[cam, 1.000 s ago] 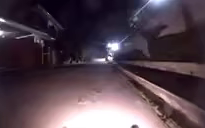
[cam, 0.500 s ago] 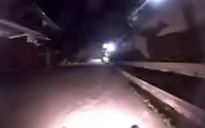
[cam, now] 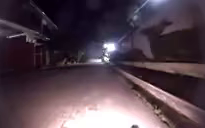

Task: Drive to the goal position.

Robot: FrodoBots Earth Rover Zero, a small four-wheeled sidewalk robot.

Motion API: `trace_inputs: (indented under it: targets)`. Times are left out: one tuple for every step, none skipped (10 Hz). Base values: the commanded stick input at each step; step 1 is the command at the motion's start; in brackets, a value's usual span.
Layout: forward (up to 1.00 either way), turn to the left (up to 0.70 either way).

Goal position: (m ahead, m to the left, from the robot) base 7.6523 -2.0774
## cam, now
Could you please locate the grey asphalt road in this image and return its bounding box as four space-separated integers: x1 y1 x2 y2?
0 62 171 128

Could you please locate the raised pale kerb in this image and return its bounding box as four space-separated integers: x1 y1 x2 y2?
108 63 205 128

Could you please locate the building with awning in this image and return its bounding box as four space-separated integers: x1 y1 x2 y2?
0 0 59 73

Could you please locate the stained wall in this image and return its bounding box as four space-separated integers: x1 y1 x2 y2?
111 0 205 81

